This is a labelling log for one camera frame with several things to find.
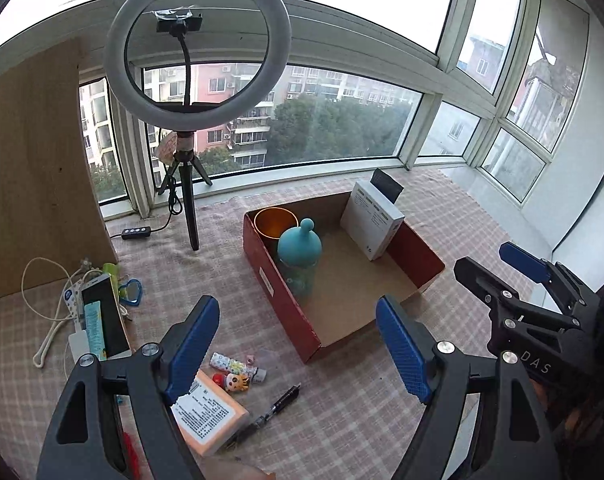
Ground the orange tissue pack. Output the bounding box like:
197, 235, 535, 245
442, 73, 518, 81
171, 370, 249, 457

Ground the white product box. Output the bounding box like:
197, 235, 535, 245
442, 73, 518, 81
340, 180, 405, 261

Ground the teal lidded bottle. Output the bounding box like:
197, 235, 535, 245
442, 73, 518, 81
277, 218, 323, 301

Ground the orange metallic cup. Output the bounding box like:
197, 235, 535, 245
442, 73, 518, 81
253, 207, 299, 255

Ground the small red orange toy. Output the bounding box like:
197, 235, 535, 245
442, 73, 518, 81
213, 373, 251, 393

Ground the gold white smartphone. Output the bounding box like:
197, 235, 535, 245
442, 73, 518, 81
81, 273, 131, 356

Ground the blue heart mirror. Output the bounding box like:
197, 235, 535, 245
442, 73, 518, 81
117, 278, 143, 308

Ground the patterned lip balm stick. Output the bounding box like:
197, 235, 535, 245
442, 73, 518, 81
210, 352, 267, 382

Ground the red cardboard box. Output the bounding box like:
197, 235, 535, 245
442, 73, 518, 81
243, 193, 445, 364

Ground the light blue cream tube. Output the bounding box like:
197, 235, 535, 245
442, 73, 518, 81
84, 301, 108, 361

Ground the pink plaid tablecloth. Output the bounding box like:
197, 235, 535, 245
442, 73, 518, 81
0, 168, 533, 479

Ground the black gel pen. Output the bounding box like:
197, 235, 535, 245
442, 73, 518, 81
226, 384, 302, 448

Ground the white power adapter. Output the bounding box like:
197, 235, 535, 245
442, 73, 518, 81
67, 328, 132, 363

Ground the black wet wipes pack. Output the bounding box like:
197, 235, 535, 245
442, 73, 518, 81
370, 168, 404, 204

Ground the black tripod stand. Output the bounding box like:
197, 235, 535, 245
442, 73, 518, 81
157, 131, 213, 252

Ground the large plywood board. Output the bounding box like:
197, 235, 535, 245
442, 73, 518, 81
0, 39, 116, 298

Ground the black phone holder clamp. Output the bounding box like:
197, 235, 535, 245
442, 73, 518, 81
155, 13, 203, 37

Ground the ring light inline remote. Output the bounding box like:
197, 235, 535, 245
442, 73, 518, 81
119, 226, 152, 240

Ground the white charging cable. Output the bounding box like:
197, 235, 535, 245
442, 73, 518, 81
19, 256, 106, 370

